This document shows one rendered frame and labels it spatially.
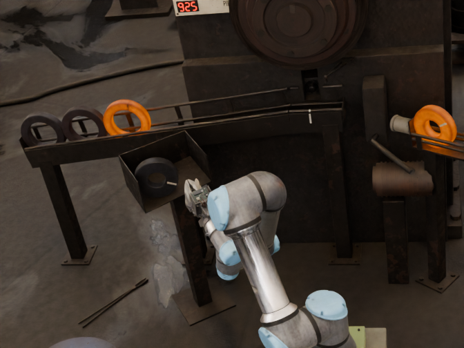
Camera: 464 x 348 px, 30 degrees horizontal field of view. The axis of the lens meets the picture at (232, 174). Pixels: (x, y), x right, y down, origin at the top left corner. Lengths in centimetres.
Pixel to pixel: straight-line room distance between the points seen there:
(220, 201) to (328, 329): 49
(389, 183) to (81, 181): 180
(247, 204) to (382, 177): 82
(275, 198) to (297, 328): 38
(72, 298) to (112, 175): 88
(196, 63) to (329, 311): 119
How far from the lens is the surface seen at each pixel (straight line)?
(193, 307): 348
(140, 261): 377
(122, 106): 334
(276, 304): 251
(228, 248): 271
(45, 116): 350
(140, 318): 351
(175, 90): 497
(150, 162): 299
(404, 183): 314
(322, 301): 257
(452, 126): 299
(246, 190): 245
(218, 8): 318
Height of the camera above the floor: 235
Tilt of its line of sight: 34 degrees down
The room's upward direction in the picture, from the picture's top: 11 degrees counter-clockwise
